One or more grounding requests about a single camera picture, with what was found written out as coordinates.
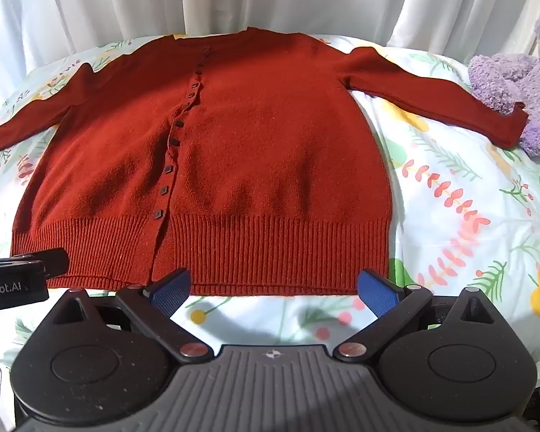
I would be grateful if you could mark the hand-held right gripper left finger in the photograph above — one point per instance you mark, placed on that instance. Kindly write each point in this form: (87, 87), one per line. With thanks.
(172, 291)

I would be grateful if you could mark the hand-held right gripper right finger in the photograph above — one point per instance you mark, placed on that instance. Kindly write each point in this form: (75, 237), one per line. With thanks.
(377, 292)

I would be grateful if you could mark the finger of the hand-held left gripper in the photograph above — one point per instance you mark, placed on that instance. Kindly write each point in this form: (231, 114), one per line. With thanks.
(55, 263)

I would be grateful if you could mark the red knit cardigan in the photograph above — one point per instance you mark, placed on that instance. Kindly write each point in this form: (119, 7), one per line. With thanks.
(234, 153)

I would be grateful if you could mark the floral bedsheet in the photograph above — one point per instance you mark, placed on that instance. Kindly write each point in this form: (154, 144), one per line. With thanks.
(450, 216)

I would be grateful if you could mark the purple teddy bear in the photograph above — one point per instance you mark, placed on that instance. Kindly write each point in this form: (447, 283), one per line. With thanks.
(522, 81)

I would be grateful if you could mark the white plastic bin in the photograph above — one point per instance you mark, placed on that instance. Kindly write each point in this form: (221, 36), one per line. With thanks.
(270, 0)

